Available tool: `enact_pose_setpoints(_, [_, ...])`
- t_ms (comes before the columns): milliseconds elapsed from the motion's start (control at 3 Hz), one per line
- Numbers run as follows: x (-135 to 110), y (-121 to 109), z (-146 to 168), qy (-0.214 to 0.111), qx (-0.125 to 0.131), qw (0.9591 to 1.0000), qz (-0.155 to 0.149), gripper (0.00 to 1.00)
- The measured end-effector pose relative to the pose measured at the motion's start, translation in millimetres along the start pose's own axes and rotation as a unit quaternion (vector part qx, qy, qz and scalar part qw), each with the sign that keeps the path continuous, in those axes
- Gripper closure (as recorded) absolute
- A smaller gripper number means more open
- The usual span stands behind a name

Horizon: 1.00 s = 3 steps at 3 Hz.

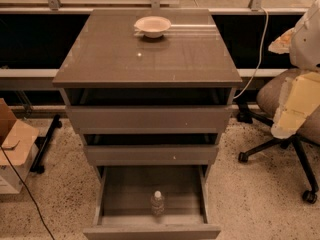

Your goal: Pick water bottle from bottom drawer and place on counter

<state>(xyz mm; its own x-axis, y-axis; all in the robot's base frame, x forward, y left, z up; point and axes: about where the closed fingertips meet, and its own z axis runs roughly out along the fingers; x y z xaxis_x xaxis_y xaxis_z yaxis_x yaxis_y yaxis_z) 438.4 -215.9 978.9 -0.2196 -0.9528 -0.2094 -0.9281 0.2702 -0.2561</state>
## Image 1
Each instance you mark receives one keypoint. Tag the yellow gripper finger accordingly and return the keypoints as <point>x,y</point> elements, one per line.
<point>297,101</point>
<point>281,45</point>

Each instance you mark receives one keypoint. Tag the clear plastic water bottle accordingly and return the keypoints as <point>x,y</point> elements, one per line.
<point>157,203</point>

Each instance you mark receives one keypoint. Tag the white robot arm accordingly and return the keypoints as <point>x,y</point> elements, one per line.
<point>305,43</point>

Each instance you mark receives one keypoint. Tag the grey drawer cabinet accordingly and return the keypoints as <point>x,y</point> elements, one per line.
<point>113,64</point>

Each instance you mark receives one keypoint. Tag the grey middle drawer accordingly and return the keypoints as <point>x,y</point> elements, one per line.
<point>151,155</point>

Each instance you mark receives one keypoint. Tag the grey drawer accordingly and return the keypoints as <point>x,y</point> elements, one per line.
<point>123,209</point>
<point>151,155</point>
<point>148,120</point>

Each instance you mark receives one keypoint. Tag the grey bottom drawer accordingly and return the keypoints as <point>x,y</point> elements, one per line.
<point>123,209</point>

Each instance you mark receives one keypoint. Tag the grey top drawer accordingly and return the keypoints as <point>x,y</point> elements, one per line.
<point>148,120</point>

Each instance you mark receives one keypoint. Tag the brown office chair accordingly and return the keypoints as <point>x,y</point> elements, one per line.
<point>268,101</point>

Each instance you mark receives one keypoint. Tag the white bowl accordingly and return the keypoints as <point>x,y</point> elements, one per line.
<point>152,26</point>

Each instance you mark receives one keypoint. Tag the black stand foot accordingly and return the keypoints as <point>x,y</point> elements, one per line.
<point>42,143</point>

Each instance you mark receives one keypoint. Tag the cardboard box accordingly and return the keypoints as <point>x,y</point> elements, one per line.
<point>17,139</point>

